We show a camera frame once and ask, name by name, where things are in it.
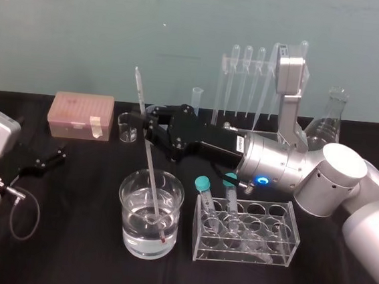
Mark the teal capped plastic tube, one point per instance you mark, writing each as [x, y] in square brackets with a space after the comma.
[207, 204]
[232, 203]

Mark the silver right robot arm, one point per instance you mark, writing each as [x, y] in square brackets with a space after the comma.
[333, 182]

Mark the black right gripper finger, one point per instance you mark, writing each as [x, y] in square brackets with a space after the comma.
[159, 139]
[160, 114]

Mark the black table cloth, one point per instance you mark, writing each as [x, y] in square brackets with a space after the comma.
[80, 265]

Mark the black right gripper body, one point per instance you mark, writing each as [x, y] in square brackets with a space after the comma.
[206, 138]

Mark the small empty glass beaker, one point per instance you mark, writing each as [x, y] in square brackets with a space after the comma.
[128, 131]

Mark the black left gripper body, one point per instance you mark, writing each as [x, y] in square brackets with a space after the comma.
[19, 162]

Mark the large glass beaker with water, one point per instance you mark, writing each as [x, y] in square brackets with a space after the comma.
[150, 222]

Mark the clear glass conical flask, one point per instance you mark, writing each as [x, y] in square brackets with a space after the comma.
[328, 125]

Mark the clear plastic graduated cylinder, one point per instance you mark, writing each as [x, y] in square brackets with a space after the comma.
[196, 99]

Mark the clear acrylic pipette stand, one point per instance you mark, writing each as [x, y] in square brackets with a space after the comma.
[218, 94]

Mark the pink pipette tip box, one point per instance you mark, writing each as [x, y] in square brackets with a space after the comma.
[78, 114]

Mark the clear acrylic test tube rack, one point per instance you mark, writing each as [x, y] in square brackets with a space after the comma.
[251, 235]

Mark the long glass thermometer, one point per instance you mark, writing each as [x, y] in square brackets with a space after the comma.
[150, 168]

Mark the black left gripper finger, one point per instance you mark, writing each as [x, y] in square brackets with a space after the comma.
[47, 168]
[57, 152]

